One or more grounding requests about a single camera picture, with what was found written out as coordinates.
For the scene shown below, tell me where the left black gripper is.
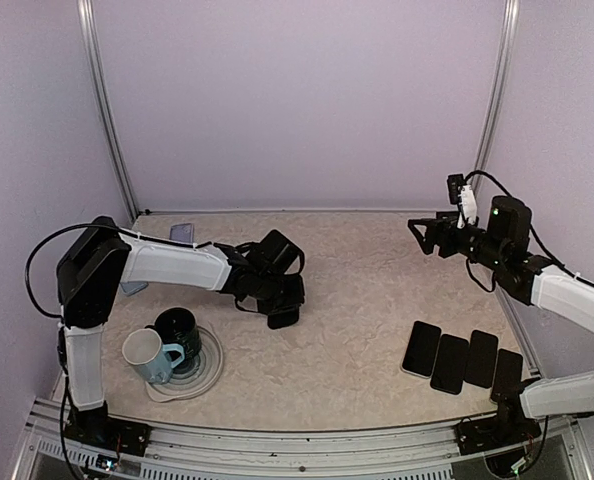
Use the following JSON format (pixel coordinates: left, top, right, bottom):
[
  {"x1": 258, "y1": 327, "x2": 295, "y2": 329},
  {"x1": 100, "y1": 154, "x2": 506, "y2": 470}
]
[{"x1": 254, "y1": 271, "x2": 305, "y2": 315}]

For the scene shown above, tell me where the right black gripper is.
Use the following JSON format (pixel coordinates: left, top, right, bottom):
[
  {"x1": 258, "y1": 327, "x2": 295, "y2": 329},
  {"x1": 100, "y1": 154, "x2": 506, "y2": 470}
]
[{"x1": 408, "y1": 210, "x2": 508, "y2": 270}]

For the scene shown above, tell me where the white-edged black smartphone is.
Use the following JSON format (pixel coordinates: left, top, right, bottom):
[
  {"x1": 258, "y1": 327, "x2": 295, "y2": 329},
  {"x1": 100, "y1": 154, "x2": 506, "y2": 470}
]
[{"x1": 401, "y1": 321, "x2": 442, "y2": 378}]

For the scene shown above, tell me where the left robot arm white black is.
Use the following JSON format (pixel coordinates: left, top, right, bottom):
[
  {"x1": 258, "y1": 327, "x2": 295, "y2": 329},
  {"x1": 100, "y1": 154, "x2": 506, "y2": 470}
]
[{"x1": 56, "y1": 216, "x2": 305, "y2": 445}]

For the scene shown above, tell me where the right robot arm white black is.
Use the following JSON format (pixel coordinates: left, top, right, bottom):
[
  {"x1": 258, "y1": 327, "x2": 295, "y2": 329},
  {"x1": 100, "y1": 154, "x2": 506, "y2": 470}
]
[{"x1": 408, "y1": 196, "x2": 594, "y2": 444}]

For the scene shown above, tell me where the lavender phone case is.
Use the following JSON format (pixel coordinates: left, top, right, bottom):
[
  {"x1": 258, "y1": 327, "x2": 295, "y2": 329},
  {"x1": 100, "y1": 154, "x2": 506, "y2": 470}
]
[{"x1": 169, "y1": 223, "x2": 194, "y2": 244}]

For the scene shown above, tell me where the dark green mug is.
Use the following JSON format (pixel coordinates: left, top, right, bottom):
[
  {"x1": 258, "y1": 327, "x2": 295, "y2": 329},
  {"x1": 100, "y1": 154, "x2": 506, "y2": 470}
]
[{"x1": 148, "y1": 307, "x2": 202, "y2": 370}]

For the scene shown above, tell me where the grey collapsible silicone bowl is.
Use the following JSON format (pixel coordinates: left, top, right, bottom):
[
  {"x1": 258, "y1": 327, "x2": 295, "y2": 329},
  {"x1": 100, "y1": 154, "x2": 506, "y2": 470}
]
[{"x1": 145, "y1": 326, "x2": 225, "y2": 403}]

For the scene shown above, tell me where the light blue mug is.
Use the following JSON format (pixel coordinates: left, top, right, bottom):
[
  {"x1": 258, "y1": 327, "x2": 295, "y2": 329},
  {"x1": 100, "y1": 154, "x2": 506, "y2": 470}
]
[{"x1": 122, "y1": 328, "x2": 186, "y2": 385}]

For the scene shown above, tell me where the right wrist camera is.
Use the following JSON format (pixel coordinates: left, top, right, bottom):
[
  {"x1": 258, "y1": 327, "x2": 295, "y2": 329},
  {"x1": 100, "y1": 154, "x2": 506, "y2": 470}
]
[{"x1": 447, "y1": 174, "x2": 478, "y2": 229}]

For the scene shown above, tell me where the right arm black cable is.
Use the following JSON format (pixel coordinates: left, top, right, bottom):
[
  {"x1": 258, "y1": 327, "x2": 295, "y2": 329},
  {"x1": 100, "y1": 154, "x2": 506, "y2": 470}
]
[{"x1": 464, "y1": 170, "x2": 578, "y2": 294}]

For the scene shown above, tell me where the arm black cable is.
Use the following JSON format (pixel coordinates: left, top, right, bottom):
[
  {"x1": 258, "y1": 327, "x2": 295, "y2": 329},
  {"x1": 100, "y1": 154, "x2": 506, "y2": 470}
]
[
  {"x1": 464, "y1": 170, "x2": 578, "y2": 294},
  {"x1": 24, "y1": 223, "x2": 118, "y2": 319}
]

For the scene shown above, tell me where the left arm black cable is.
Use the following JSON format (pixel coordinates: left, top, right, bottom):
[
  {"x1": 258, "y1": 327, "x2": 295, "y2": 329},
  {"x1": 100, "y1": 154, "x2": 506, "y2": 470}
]
[{"x1": 24, "y1": 223, "x2": 118, "y2": 319}]

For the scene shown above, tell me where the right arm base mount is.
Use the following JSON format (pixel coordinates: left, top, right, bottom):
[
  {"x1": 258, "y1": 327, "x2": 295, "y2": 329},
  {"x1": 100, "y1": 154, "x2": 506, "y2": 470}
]
[{"x1": 454, "y1": 398, "x2": 542, "y2": 455}]

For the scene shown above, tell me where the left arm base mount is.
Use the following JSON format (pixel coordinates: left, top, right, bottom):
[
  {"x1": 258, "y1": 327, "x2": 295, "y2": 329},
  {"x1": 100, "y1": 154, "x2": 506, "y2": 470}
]
[{"x1": 64, "y1": 407, "x2": 152, "y2": 457}]

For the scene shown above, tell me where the right aluminium frame post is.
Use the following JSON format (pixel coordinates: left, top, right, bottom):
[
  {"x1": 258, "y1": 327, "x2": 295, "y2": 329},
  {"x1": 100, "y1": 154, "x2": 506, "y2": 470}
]
[{"x1": 475, "y1": 0, "x2": 520, "y2": 170}]

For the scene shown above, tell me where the aluminium frame post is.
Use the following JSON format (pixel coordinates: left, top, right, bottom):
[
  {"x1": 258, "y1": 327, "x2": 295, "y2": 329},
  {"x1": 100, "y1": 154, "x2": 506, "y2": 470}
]
[
  {"x1": 77, "y1": 0, "x2": 140, "y2": 222},
  {"x1": 475, "y1": 0, "x2": 520, "y2": 170}
]

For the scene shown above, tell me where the left aluminium frame post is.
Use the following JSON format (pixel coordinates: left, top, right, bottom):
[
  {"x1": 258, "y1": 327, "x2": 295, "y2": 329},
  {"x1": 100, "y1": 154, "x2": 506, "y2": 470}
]
[{"x1": 77, "y1": 0, "x2": 140, "y2": 222}]

